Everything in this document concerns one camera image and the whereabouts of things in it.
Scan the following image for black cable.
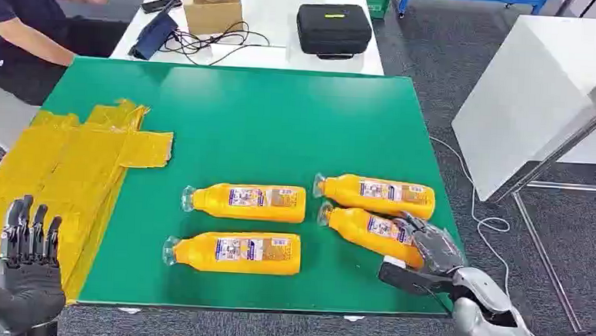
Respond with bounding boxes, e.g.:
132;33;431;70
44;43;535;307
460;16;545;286
158;16;271;69

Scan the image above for dark blue pouch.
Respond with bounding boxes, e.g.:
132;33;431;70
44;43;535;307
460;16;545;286
128;0;181;62

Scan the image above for brown cardboard box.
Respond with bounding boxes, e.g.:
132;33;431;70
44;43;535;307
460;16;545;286
179;0;245;38

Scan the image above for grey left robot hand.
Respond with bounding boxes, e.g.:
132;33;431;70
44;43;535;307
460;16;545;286
0;193;72;336

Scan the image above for yellow plastic sheet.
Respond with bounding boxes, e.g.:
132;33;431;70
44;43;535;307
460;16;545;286
0;92;176;309

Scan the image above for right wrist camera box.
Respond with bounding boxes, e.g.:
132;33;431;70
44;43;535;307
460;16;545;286
377;256;455;298

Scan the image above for orange drink bottle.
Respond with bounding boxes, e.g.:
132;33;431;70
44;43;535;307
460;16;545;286
161;227;304;278
311;171;438;221
315;200;428;271
180;180;308;225

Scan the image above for black phone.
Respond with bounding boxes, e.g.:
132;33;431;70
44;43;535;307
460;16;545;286
140;0;184;16

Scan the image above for green crate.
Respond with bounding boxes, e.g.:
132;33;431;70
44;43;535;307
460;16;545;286
354;0;392;21

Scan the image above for black carry case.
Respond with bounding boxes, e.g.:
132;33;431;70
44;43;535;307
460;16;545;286
294;2;375;63

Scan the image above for green table mat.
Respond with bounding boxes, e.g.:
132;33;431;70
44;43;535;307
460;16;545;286
31;55;474;324

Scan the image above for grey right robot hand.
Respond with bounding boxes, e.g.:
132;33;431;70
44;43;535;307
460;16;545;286
392;211;471;277

